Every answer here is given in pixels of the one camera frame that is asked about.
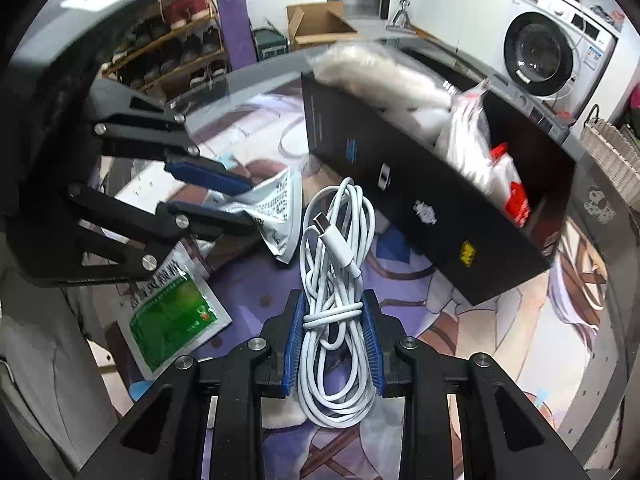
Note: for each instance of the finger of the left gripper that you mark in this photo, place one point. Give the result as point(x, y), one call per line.
point(131, 125)
point(150, 237)

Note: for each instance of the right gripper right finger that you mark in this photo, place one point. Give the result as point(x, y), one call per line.
point(503, 436)

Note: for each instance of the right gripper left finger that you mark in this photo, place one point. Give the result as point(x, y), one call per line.
point(210, 407)

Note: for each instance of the white medicine sachet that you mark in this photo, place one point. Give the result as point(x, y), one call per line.
point(276, 207)

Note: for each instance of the wooden shoe rack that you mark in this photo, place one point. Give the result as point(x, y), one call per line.
point(175, 46)

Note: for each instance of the green medicine sachet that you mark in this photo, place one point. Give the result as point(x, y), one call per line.
point(170, 315)

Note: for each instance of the white plush toy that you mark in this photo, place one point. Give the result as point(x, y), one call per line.
point(282, 413)

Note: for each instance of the anime printed table mat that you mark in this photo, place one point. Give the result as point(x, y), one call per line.
point(543, 332)

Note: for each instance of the purple bag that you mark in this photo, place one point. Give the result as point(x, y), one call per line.
point(237, 32)

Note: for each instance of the dark green box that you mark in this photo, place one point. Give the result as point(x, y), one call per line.
point(269, 43)

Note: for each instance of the brown cardboard box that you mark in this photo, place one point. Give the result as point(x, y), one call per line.
point(316, 24)

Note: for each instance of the bagged white cloth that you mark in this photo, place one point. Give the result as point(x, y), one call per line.
point(382, 76)

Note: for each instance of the red white packet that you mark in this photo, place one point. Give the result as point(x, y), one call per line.
point(507, 189)

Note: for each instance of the black cardboard box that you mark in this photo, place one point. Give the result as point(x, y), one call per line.
point(467, 238)

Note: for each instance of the wicker laundry basket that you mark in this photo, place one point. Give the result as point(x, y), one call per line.
point(615, 152)

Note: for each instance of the white kitchen cabinets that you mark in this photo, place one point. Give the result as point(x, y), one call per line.
point(475, 27)

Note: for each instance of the white washing machine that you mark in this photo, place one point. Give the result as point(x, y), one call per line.
point(549, 48)

